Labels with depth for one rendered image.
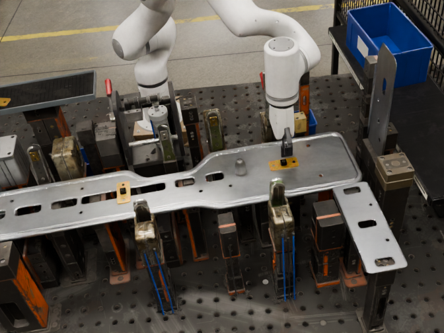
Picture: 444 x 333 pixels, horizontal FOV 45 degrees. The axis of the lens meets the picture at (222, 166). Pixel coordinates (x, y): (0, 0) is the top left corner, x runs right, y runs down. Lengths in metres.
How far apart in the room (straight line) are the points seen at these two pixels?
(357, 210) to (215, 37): 2.87
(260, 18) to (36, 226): 0.82
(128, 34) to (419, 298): 1.21
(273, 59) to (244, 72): 2.43
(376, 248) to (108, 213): 0.71
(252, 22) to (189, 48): 2.72
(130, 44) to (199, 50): 2.20
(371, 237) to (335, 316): 0.31
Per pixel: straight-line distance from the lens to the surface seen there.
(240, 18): 1.35
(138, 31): 1.80
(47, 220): 1.57
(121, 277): 1.75
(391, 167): 1.49
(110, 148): 1.65
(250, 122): 2.18
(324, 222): 1.44
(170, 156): 1.63
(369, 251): 1.37
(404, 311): 1.65
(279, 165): 1.55
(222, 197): 1.48
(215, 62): 3.86
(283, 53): 1.29
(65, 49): 4.38
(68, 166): 1.65
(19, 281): 1.54
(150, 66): 1.97
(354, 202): 1.47
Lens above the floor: 2.08
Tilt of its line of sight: 44 degrees down
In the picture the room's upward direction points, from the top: 8 degrees counter-clockwise
